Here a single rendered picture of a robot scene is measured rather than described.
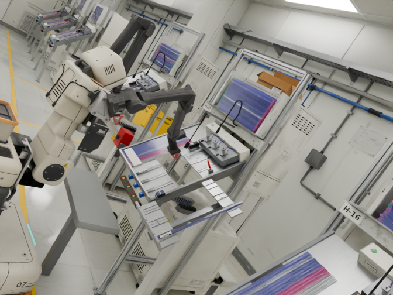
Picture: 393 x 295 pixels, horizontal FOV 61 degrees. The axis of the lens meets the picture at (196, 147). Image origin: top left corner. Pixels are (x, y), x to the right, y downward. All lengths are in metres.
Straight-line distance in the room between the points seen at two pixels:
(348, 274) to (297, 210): 2.04
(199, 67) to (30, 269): 2.45
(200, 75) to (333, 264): 2.41
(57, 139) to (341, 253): 1.45
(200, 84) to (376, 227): 2.40
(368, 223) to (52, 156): 1.53
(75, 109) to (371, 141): 2.73
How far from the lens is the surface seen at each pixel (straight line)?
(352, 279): 1.70
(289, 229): 3.70
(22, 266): 1.92
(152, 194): 2.13
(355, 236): 1.95
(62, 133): 1.75
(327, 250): 1.77
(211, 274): 2.86
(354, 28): 4.32
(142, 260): 2.32
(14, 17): 10.45
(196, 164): 2.31
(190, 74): 3.49
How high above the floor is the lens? 1.49
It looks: 10 degrees down
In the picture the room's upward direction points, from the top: 32 degrees clockwise
